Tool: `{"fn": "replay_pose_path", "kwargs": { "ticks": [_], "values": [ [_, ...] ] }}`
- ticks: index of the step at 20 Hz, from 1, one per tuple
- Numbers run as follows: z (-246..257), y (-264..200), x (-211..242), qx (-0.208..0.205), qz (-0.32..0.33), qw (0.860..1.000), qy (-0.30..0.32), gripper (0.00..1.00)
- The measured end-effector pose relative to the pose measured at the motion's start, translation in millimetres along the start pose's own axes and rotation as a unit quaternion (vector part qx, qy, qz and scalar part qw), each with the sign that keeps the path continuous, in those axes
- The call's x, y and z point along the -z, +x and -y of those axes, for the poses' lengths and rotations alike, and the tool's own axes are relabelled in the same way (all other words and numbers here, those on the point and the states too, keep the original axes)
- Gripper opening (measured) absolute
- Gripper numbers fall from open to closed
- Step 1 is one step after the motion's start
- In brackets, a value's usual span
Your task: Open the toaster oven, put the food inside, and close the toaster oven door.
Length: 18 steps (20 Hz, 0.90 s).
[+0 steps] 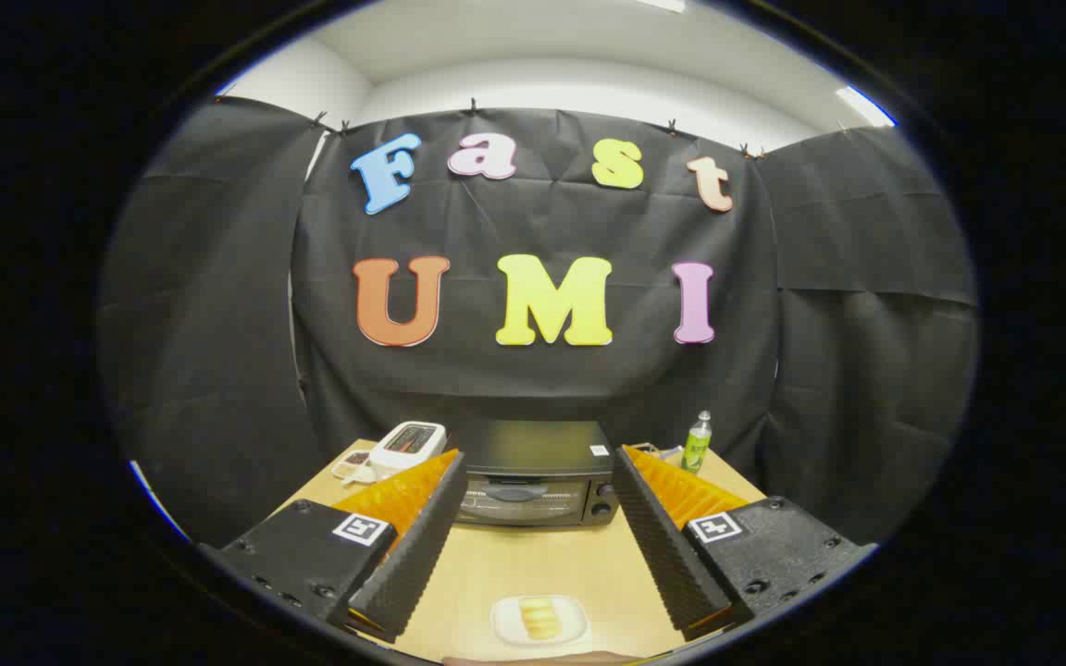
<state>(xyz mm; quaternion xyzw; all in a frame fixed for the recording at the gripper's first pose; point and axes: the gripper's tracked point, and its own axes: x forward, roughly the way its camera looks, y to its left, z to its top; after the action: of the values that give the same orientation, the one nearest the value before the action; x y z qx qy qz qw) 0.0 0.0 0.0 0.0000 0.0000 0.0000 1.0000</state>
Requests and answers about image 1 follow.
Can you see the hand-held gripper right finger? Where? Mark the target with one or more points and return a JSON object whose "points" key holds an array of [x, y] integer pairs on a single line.
{"points": [[658, 541]]}

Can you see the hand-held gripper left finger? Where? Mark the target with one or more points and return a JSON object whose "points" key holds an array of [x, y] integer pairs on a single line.
{"points": [[422, 541]]}

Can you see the ridged yellow bread roll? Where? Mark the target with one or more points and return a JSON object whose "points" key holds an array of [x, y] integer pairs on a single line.
{"points": [[538, 618]]}

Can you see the black toaster oven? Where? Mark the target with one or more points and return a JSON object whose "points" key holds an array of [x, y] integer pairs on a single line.
{"points": [[533, 446]]}

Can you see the white pop-up toaster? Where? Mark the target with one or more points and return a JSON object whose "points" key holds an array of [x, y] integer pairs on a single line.
{"points": [[403, 446]]}

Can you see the green drink bottle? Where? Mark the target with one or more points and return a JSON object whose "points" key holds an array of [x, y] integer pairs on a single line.
{"points": [[697, 446]]}

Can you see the small white snack dish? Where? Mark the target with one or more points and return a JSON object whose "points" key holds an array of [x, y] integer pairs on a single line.
{"points": [[353, 462]]}

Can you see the white rectangular plate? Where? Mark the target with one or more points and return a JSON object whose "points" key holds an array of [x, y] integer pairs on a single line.
{"points": [[575, 622]]}

